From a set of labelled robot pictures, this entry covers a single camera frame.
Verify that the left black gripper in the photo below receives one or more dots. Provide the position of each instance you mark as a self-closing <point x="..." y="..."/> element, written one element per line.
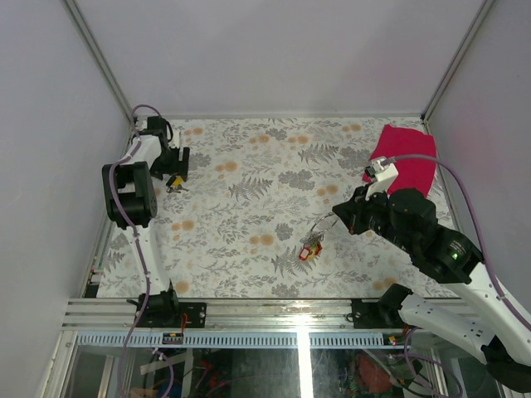
<point x="175" y="167"/>

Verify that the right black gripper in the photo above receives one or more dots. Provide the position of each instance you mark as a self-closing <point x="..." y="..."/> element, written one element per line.
<point x="352" y="212"/>

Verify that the black key tag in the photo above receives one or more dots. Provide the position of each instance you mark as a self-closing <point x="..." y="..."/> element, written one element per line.
<point x="171" y="181"/>

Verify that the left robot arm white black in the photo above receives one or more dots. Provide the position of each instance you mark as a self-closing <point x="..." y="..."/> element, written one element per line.
<point x="132" y="204"/>

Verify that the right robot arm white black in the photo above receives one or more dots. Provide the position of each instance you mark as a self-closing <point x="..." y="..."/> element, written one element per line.
<point x="501" y="338"/>

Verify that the loose silver key left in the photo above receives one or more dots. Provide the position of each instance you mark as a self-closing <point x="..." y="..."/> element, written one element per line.
<point x="177" y="189"/>

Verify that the red window key tag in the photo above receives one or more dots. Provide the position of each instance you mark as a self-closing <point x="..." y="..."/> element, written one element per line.
<point x="306" y="254"/>

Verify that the red folded cloth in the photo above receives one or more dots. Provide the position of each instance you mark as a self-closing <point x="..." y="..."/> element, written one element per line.
<point x="412" y="173"/>

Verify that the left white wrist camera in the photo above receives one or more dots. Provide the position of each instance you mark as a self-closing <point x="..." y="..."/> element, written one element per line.
<point x="177" y="141"/>

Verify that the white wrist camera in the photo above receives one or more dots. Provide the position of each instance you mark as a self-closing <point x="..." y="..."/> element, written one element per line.
<point x="382" y="173"/>
<point x="177" y="141"/>

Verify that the yellow key tag on ring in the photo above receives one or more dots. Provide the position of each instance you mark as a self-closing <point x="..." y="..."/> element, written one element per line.
<point x="316" y="250"/>

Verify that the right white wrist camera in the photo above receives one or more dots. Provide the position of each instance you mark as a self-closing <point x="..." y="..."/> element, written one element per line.
<point x="382" y="173"/>

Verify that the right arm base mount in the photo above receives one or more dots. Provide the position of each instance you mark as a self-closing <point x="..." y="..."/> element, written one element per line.
<point x="379" y="314"/>

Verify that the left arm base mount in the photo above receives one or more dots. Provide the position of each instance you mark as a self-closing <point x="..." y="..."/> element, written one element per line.
<point x="164" y="310"/>

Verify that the aluminium front rail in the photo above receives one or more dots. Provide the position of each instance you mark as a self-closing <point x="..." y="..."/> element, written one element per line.
<point x="233" y="323"/>

